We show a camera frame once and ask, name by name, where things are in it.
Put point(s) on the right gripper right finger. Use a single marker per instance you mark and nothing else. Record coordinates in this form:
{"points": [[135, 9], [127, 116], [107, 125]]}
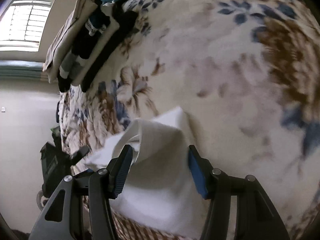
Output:
{"points": [[256, 215]]}

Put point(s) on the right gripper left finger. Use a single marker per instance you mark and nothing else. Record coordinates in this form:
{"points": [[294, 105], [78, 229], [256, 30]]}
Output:
{"points": [[62, 216]]}

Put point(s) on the white t-shirt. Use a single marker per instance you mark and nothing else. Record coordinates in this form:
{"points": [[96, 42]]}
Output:
{"points": [[159, 191]]}

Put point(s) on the window with bars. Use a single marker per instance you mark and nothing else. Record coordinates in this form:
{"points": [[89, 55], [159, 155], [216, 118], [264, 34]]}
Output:
{"points": [[23, 23]]}

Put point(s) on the black grey folded garment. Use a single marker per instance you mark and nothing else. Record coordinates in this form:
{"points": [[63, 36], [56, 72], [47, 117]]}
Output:
{"points": [[82, 47]]}

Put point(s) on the floral bed blanket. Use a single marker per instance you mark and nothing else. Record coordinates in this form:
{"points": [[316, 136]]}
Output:
{"points": [[246, 72]]}

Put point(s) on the black bottom folded garment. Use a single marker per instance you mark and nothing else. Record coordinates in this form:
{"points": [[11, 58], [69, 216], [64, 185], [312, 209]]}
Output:
{"points": [[127, 23]]}

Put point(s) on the cream folded garment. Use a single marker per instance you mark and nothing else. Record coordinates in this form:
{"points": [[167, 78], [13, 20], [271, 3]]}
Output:
{"points": [[63, 41]]}

